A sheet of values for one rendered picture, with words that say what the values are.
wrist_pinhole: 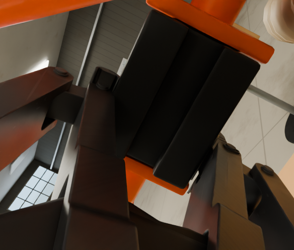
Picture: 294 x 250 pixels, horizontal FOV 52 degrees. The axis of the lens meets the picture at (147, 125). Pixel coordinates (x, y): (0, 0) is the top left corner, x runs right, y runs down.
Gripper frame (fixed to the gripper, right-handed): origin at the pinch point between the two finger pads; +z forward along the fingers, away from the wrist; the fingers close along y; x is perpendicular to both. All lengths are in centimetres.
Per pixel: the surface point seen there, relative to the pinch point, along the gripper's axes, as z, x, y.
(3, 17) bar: -0.4, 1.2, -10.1
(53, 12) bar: 0.0, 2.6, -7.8
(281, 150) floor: 186, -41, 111
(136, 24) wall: 881, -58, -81
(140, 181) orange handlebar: -2.4, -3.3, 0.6
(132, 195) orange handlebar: -2.4, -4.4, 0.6
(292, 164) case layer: 74, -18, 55
